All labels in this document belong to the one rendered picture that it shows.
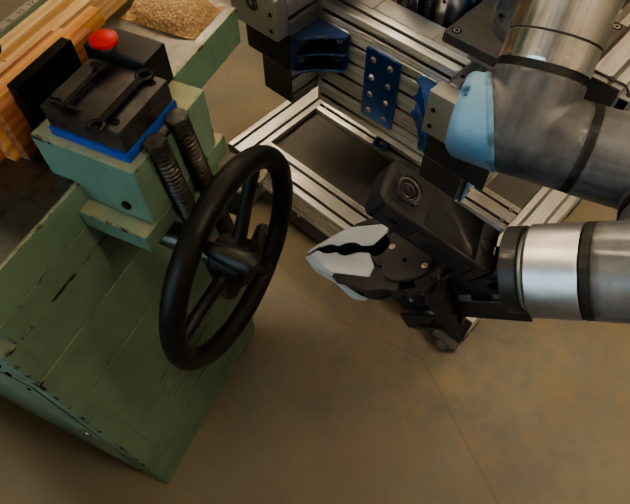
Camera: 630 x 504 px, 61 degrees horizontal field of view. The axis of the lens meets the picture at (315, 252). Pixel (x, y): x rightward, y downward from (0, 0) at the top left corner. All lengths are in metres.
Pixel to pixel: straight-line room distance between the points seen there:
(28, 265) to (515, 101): 0.51
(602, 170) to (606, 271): 0.09
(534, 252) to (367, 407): 1.06
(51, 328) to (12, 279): 0.11
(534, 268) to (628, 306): 0.06
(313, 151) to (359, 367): 0.63
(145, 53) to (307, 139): 1.05
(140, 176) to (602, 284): 0.43
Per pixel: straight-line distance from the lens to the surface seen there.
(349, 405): 1.44
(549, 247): 0.43
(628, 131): 0.48
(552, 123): 0.46
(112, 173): 0.60
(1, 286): 0.65
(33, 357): 0.74
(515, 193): 1.59
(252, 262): 0.53
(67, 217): 0.68
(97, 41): 0.63
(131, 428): 1.08
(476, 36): 0.99
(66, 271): 0.71
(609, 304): 0.42
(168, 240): 0.69
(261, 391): 1.45
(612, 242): 0.42
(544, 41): 0.47
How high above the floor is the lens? 1.37
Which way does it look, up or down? 57 degrees down
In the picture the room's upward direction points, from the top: straight up
